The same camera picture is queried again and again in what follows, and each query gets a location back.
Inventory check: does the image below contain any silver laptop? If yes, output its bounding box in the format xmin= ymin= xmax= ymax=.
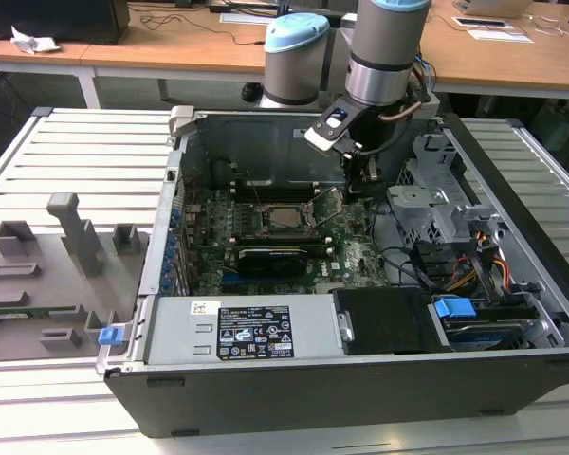
xmin=453 ymin=0 xmax=533 ymax=19

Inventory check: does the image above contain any black box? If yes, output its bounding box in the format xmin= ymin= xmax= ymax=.
xmin=0 ymin=0 xmax=131 ymax=46

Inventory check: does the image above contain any black RAM slot row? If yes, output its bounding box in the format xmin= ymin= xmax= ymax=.
xmin=230 ymin=181 xmax=320 ymax=204
xmin=234 ymin=234 xmax=328 ymax=252

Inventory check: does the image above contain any wooden desk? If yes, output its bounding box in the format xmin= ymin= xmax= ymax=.
xmin=0 ymin=0 xmax=569 ymax=103

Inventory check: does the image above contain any CPU socket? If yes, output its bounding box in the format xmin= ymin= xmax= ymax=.
xmin=258 ymin=202 xmax=322 ymax=239

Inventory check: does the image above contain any black PC case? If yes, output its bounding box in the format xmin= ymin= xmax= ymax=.
xmin=96 ymin=104 xmax=569 ymax=440

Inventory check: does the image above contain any metal socket cover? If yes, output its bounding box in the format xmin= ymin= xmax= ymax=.
xmin=302 ymin=186 xmax=345 ymax=231

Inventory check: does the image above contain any metal drive cage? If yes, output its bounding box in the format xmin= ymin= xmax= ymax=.
xmin=384 ymin=131 xmax=504 ymax=250

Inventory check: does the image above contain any black plastic shroud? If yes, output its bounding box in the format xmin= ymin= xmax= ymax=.
xmin=332 ymin=287 xmax=451 ymax=357

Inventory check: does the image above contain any crumpled white paper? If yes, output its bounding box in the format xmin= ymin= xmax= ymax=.
xmin=9 ymin=25 xmax=63 ymax=55

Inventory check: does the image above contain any green RAM stick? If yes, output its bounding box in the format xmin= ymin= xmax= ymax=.
xmin=0 ymin=305 xmax=79 ymax=318

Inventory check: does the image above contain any silver CPU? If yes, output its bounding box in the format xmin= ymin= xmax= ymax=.
xmin=270 ymin=207 xmax=301 ymax=228

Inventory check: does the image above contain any grey case handle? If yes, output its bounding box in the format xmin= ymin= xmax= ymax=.
xmin=168 ymin=104 xmax=199 ymax=139

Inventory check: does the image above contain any grey power supply unit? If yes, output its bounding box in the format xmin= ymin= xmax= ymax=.
xmin=144 ymin=294 xmax=346 ymax=367

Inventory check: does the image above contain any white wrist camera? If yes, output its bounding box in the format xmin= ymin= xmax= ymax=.
xmin=303 ymin=106 xmax=363 ymax=154

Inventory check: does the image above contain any blue case latch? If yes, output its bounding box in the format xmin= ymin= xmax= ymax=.
xmin=97 ymin=326 xmax=125 ymax=348

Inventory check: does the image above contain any hard disk in blue carrier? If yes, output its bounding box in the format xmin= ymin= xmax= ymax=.
xmin=431 ymin=294 xmax=540 ymax=353

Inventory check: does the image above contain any green motherboard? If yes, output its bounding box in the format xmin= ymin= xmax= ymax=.
xmin=177 ymin=187 xmax=395 ymax=295

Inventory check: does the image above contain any flat tablet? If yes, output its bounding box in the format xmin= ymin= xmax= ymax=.
xmin=450 ymin=16 xmax=509 ymax=29

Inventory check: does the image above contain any yellow red wire bundle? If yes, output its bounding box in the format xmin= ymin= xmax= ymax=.
xmin=448 ymin=229 xmax=511 ymax=291

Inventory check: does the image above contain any black graphics card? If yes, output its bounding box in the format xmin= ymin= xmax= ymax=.
xmin=235 ymin=245 xmax=310 ymax=280

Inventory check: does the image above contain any grey parts rack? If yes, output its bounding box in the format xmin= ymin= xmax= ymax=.
xmin=0 ymin=191 xmax=152 ymax=362

